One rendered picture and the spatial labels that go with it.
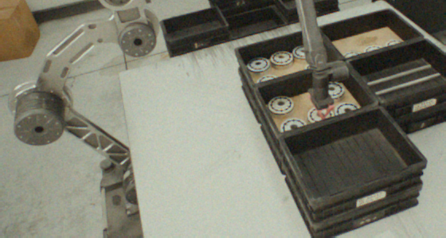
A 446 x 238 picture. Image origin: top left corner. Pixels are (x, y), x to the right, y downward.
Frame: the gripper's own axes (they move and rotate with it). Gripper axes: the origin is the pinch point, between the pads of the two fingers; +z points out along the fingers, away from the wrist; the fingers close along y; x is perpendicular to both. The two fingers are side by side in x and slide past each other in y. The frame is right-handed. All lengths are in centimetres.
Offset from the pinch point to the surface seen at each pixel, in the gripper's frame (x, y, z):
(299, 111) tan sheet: 5.8, 8.5, 4.4
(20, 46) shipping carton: 168, 255, 80
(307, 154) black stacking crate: 11.2, -13.6, 4.2
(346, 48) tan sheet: -31, 40, 5
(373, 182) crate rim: 0.3, -40.0, -6.3
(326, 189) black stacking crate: 11.1, -29.8, 4.0
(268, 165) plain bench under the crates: 23.2, -1.9, 17.4
